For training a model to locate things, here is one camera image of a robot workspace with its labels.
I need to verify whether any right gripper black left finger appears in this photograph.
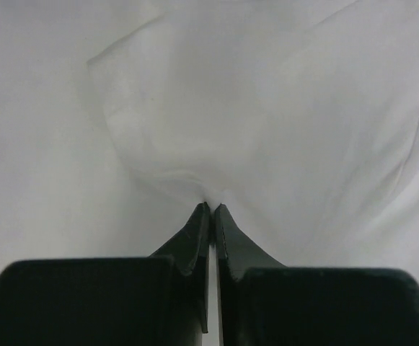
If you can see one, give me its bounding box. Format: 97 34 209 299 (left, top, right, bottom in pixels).
0 203 210 345

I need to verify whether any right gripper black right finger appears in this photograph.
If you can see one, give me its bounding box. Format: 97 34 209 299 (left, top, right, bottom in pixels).
213 205 419 345

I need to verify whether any white t shirt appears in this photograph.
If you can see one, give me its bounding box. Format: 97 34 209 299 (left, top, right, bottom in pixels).
0 0 419 289

